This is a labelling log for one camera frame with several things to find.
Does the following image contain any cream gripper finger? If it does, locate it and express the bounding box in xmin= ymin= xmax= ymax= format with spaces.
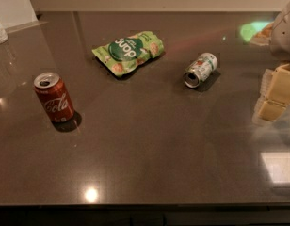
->
xmin=260 ymin=63 xmax=290 ymax=105
xmin=252 ymin=97 xmax=285 ymax=123

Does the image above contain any silver green 7up can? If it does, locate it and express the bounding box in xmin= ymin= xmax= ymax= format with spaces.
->
xmin=184 ymin=53 xmax=218 ymax=89

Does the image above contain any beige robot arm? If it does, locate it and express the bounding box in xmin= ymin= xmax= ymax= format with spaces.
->
xmin=250 ymin=1 xmax=290 ymax=125

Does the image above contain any red cola can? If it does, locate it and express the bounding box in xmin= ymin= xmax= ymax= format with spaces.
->
xmin=34 ymin=73 xmax=74 ymax=123

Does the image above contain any green snack bag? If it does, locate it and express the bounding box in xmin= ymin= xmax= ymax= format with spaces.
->
xmin=92 ymin=31 xmax=164 ymax=78

